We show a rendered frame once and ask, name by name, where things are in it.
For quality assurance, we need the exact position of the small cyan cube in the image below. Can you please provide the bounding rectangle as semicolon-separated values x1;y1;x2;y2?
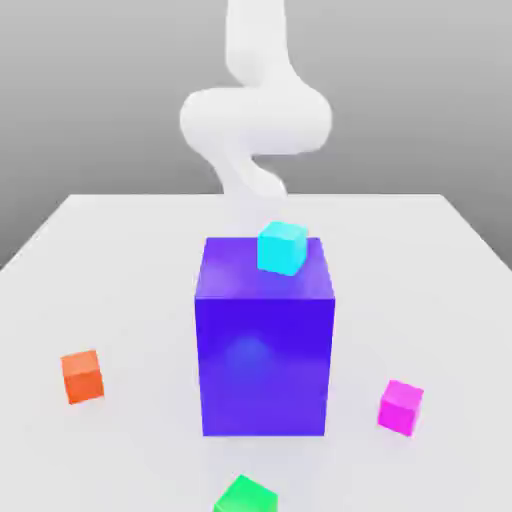
256;220;309;277

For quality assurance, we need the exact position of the small magenta cube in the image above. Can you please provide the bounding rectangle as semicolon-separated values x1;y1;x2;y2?
376;379;425;437

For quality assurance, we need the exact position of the small orange cube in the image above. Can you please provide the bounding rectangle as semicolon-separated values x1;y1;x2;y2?
59;349;106;406

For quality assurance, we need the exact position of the small green cube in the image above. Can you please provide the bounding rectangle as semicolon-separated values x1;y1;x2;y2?
212;474;279;512

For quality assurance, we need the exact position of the large purple box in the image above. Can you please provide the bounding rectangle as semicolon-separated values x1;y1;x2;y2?
194;236;336;438

